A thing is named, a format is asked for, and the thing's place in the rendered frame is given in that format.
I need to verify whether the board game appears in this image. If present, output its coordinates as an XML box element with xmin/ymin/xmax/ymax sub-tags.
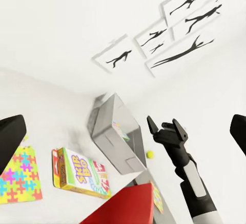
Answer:
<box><xmin>113</xmin><ymin>122</ymin><xmax>129</xmax><ymax>142</ymax></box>
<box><xmin>52</xmin><ymin>147</ymin><xmax>112</xmax><ymax>199</ymax></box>

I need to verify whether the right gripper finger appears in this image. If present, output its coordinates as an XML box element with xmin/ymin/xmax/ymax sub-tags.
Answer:
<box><xmin>172</xmin><ymin>119</ymin><xmax>188</xmax><ymax>141</ymax></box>
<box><xmin>147</xmin><ymin>116</ymin><xmax>161</xmax><ymax>139</ymax></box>

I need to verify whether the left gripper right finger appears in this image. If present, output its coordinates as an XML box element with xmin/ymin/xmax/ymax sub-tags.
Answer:
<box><xmin>230</xmin><ymin>114</ymin><xmax>246</xmax><ymax>156</ymax></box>

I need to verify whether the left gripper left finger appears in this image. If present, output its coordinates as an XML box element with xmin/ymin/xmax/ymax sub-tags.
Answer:
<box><xmin>0</xmin><ymin>114</ymin><xmax>27</xmax><ymax>176</ymax></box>

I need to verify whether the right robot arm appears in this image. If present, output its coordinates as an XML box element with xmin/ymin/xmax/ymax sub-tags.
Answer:
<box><xmin>147</xmin><ymin>116</ymin><xmax>223</xmax><ymax>224</ymax></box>

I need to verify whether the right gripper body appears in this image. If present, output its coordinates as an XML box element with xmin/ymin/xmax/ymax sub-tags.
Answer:
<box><xmin>153</xmin><ymin>129</ymin><xmax>188</xmax><ymax>159</ymax></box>

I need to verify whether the tennis ball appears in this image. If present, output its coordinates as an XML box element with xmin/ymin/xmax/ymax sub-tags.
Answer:
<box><xmin>146</xmin><ymin>151</ymin><xmax>154</xmax><ymax>160</ymax></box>

